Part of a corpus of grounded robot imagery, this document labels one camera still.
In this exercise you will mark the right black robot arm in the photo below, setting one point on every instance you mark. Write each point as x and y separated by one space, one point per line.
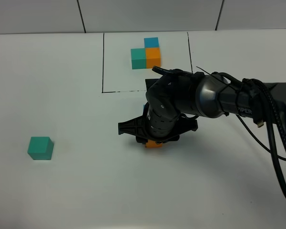
177 98

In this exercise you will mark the green template cube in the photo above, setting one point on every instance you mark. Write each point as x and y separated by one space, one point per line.
138 58

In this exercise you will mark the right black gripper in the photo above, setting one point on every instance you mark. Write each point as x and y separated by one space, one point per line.
149 127

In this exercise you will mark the orange template cube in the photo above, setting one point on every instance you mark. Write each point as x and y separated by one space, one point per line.
153 57

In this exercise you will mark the blue template cube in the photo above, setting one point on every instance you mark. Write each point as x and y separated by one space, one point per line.
151 42

